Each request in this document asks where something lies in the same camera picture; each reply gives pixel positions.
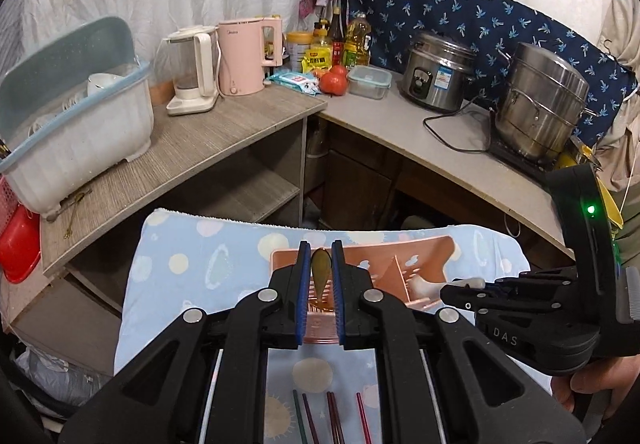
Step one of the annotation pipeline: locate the yellow plastic object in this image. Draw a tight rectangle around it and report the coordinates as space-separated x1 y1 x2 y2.
565 144 623 229

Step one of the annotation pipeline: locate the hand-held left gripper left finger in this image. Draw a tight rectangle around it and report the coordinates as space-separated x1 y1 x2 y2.
60 240 313 444

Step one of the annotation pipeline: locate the dark red chopstick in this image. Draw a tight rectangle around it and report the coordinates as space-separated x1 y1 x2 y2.
302 392 320 444
331 391 347 444

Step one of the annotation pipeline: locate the blue wet wipes pack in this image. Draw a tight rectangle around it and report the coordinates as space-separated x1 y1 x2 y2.
267 69 321 98

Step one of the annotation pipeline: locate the grey plastic bag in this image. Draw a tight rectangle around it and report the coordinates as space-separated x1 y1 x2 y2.
15 348 113 406

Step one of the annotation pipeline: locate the yellow lidded jar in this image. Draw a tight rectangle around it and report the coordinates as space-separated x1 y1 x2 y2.
286 30 315 73

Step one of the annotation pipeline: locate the small gold fork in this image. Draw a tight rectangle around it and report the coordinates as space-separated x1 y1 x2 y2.
62 189 94 240

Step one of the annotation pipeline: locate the black power cable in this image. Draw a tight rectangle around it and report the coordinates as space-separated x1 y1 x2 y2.
423 96 495 156

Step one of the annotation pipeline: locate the gold metal spoon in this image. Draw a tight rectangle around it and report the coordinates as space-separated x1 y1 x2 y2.
312 248 332 311

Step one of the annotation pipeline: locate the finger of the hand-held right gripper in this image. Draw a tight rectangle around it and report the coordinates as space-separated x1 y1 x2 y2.
440 285 599 331
494 268 584 296

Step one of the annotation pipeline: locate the green chopstick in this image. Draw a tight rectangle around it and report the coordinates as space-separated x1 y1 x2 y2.
292 389 307 444

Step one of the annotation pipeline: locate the pink perforated utensil holder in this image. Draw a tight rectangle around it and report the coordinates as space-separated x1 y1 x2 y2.
270 235 463 350

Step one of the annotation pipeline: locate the wooden shelf table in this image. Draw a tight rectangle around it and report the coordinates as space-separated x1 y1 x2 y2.
10 83 328 375

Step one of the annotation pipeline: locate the grey kitchen counter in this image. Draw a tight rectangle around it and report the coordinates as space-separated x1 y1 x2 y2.
305 69 576 261

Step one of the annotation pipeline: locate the cooking oil bottle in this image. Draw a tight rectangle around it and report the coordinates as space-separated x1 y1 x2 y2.
344 13 373 70

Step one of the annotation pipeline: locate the white bowl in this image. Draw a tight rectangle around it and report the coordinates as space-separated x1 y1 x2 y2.
87 72 126 98

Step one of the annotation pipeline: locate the pink electric kettle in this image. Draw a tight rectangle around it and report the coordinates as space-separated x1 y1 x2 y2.
216 16 283 97

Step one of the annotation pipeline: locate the steel steamer pot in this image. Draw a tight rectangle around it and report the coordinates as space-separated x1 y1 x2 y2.
495 42 599 163

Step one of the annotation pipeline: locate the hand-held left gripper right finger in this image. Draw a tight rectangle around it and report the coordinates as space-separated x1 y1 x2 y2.
331 240 586 444

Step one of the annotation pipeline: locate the dark sauce bottle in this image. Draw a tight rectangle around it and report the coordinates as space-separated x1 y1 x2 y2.
327 6 346 66

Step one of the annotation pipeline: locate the pink plastic basket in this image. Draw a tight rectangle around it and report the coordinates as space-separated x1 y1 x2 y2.
0 174 21 236

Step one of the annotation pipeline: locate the clear plastic food container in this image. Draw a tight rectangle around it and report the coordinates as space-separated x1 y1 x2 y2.
346 65 392 100

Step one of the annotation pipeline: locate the dark blue floral cloth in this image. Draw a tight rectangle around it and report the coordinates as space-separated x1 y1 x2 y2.
347 0 638 150

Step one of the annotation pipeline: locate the steel rice cooker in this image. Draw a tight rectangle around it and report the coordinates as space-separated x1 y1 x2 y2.
402 30 480 114

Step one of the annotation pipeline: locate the white ceramic spoon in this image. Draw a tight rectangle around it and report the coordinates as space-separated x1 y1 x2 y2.
407 274 487 303

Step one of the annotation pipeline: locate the bright red chopstick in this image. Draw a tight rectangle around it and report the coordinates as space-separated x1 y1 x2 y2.
356 392 372 444

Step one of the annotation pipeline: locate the person's right hand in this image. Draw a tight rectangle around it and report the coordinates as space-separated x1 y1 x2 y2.
552 353 640 425

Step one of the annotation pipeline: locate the red plastic basin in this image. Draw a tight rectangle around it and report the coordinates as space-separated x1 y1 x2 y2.
0 209 42 285

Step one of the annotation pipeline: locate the black induction cooker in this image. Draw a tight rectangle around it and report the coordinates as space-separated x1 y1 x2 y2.
487 134 568 173

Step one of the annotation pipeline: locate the white glass kettle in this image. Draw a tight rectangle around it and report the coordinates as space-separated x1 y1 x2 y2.
165 25 222 117

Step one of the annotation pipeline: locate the white dish drainer box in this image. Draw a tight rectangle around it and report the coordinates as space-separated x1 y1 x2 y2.
0 16 155 221

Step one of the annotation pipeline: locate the blue printed cloth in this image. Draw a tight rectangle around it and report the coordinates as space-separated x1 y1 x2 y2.
114 208 553 444

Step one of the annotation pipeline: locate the red tomato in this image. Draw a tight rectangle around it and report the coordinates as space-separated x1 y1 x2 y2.
320 65 349 96

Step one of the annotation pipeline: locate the brown chopstick with gold band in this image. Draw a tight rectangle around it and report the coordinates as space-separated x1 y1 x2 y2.
326 391 339 444

